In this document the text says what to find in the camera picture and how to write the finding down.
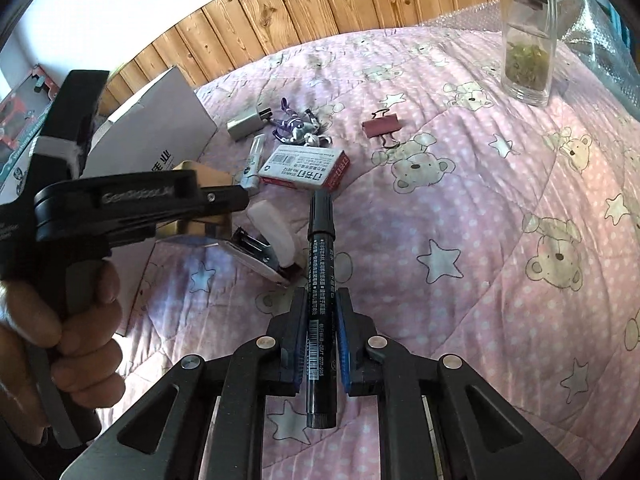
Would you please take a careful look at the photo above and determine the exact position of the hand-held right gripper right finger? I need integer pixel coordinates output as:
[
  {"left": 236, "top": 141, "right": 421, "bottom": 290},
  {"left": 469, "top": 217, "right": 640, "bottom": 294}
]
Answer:
[{"left": 334, "top": 286, "right": 583, "bottom": 480}]

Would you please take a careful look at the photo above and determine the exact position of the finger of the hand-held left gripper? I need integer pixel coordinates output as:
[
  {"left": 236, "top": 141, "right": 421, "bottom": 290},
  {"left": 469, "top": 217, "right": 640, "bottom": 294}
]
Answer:
[{"left": 199, "top": 184, "right": 250, "bottom": 215}]

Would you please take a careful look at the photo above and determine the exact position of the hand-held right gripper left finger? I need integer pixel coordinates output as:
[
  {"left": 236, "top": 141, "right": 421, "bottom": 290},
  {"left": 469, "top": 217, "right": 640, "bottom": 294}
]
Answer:
[{"left": 60, "top": 287, "right": 308, "bottom": 480}]

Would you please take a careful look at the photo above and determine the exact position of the tan tissue packet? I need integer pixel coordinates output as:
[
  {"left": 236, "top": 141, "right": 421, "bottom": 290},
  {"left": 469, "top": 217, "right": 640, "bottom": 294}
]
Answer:
[{"left": 155, "top": 160, "right": 236, "bottom": 243}]

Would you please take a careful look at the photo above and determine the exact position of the black marker pen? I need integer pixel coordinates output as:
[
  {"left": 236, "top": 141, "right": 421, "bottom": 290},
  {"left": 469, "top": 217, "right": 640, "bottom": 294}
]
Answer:
[{"left": 302, "top": 191, "right": 342, "bottom": 430}]

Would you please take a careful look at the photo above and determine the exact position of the red staples box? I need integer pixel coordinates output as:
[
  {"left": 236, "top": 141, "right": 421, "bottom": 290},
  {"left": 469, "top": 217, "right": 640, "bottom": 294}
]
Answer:
[{"left": 258, "top": 144, "right": 349, "bottom": 191}]

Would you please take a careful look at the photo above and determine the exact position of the white cardboard box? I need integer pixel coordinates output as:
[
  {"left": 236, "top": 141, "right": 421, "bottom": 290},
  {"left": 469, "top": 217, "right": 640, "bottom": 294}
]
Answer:
[{"left": 82, "top": 66, "right": 221, "bottom": 336}]

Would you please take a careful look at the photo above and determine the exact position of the purple silver toy robot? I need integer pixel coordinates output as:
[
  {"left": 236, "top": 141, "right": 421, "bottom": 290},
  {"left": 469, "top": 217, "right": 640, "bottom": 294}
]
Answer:
[{"left": 270, "top": 97, "right": 332, "bottom": 148}]

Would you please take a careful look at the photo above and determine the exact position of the person's left hand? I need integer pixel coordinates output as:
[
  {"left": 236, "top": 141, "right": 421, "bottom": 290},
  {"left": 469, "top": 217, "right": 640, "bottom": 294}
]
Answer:
[{"left": 0, "top": 262, "right": 126, "bottom": 443}]

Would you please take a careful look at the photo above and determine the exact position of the small white tube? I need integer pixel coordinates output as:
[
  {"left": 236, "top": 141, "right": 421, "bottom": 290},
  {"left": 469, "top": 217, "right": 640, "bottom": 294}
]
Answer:
[{"left": 240, "top": 134, "right": 267, "bottom": 196}]

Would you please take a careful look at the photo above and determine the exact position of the pale pink stapler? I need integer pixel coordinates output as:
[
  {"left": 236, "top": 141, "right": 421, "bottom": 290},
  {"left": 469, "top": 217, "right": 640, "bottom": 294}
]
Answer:
[{"left": 165, "top": 200, "right": 301, "bottom": 289}]

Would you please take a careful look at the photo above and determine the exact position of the grey charger plug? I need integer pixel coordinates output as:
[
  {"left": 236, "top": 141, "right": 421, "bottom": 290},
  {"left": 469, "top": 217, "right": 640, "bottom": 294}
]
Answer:
[{"left": 227, "top": 105, "right": 273, "bottom": 140}]

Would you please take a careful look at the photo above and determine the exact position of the orange teal toy box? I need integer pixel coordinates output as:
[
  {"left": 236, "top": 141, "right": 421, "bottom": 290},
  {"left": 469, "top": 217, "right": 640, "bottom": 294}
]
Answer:
[{"left": 0, "top": 64, "right": 66, "bottom": 196}]

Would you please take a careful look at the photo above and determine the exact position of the red binder clip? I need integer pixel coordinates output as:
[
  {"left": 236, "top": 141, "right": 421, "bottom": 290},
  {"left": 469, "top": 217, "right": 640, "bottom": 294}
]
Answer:
[{"left": 361, "top": 109, "right": 404, "bottom": 150}]

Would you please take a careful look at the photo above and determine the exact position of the glass bottle with tea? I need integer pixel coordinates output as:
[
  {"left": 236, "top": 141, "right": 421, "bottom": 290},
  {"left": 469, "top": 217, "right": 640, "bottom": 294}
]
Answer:
[{"left": 495, "top": 0, "right": 559, "bottom": 107}]

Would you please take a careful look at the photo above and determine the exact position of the clear bubble wrap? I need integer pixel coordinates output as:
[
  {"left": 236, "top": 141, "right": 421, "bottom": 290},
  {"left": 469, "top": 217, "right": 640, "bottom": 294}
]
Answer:
[{"left": 415, "top": 0, "right": 640, "bottom": 126}]

